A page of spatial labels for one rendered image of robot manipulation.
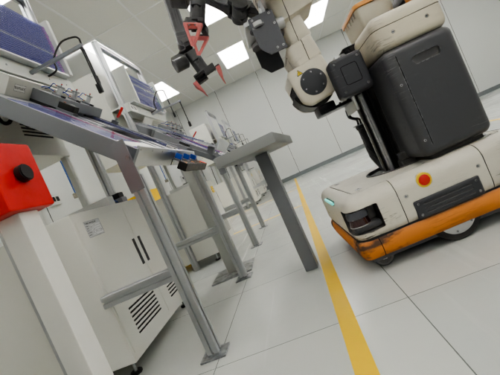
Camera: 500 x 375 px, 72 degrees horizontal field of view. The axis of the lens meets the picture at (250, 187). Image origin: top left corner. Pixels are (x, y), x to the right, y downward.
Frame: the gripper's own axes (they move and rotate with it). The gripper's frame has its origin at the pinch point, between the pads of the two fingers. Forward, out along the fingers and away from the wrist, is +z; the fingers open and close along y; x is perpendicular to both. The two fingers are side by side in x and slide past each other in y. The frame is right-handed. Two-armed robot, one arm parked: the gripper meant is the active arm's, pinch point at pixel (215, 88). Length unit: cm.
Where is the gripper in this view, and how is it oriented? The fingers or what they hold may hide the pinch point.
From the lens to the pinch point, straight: 158.5
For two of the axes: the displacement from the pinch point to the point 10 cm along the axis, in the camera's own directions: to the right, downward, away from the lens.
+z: 5.6, 8.2, -0.6
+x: -0.6, -0.4, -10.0
